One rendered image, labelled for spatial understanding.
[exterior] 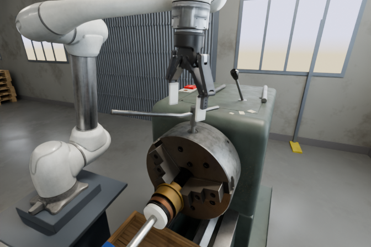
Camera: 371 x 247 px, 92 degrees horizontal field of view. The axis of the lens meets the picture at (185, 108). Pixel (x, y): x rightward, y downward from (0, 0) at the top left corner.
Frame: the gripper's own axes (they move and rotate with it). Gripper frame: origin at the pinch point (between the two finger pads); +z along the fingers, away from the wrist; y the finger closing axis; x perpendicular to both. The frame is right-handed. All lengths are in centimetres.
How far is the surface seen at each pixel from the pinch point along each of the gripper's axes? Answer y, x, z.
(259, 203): -1, 62, 77
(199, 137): 3.2, 3.5, 8.9
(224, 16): -174, 186, -52
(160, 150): -3.5, -6.1, 14.3
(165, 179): 3.4, -8.0, 19.6
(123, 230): -5.7, -19.3, 43.9
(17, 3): -556, -85, -74
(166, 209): 10.5, -11.6, 21.6
